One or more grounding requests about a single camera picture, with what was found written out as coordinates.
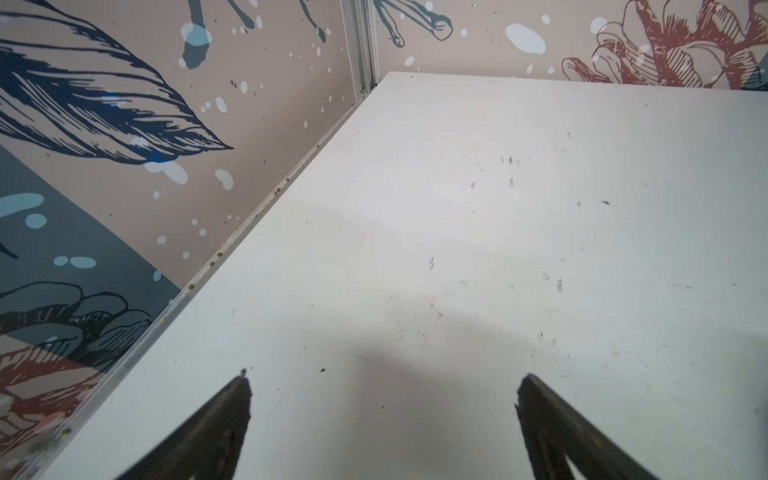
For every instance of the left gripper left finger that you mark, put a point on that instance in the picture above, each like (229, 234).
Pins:
(207, 445)

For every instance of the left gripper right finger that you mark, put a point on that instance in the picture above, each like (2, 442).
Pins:
(559, 439)

